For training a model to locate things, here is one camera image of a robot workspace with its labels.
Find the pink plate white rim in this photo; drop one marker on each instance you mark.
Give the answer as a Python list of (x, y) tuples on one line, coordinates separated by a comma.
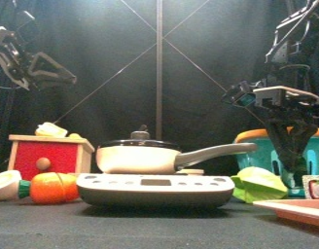
[(298, 209)]

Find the small cream round toy piece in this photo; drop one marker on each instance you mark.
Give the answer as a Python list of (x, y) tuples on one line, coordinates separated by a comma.
[(192, 171)]

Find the square toy sushi roll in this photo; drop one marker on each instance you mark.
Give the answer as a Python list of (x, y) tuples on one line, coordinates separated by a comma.
[(315, 187)]

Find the orange toy carrot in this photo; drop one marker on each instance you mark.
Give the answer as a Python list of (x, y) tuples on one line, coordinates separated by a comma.
[(50, 188)]

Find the grey toy induction cooker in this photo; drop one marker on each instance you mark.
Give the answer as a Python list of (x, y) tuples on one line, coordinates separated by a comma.
[(155, 189)]

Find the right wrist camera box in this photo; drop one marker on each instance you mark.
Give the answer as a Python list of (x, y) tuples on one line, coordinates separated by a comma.
[(240, 96)]

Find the teal basket orange rim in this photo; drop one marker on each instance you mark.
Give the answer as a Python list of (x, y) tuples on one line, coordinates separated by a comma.
[(262, 155)]

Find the vertical metal frame pole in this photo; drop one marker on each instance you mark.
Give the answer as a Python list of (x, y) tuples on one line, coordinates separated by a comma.
[(159, 64)]

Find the white toy food piece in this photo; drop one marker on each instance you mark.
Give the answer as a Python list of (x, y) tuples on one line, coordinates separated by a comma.
[(6, 184)]

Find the pale yellow toy food piece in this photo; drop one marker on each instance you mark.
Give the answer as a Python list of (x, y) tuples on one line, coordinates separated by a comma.
[(50, 130)]

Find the green toy cabbage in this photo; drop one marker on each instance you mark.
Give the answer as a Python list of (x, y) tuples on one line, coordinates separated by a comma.
[(258, 185)]

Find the red wooden drawer box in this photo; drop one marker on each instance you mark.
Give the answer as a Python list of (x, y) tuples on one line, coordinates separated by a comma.
[(52, 154)]

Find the small yellow toy piece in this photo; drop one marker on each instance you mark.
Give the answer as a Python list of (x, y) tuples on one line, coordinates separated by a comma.
[(74, 135)]

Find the black saucepan lid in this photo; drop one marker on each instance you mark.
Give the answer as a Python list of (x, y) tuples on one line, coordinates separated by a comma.
[(138, 141)]

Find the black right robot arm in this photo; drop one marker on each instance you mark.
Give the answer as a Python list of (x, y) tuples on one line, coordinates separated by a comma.
[(292, 42)]

